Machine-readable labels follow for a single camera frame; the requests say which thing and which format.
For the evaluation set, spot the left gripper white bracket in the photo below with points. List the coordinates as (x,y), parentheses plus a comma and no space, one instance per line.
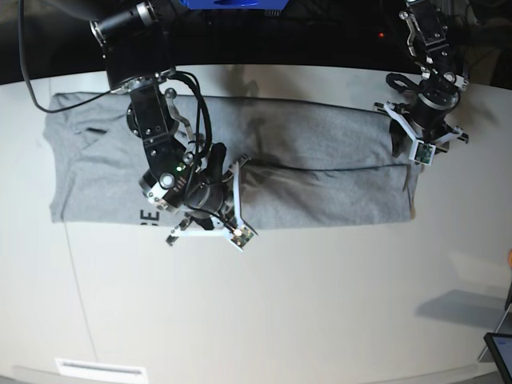
(410,140)

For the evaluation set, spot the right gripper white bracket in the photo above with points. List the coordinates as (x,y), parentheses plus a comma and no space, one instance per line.
(215,210)

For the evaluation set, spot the grey T-shirt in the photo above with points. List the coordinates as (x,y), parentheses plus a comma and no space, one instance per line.
(311,165)

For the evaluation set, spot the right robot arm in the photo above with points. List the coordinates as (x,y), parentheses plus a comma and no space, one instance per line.
(146,144)

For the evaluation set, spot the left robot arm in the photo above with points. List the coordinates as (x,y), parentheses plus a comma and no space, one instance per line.
(444,78)

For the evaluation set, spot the white label strip on table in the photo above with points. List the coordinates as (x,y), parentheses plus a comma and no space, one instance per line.
(100,371)

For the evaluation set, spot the tablet with black frame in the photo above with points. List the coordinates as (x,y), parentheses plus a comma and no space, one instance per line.
(499,346)

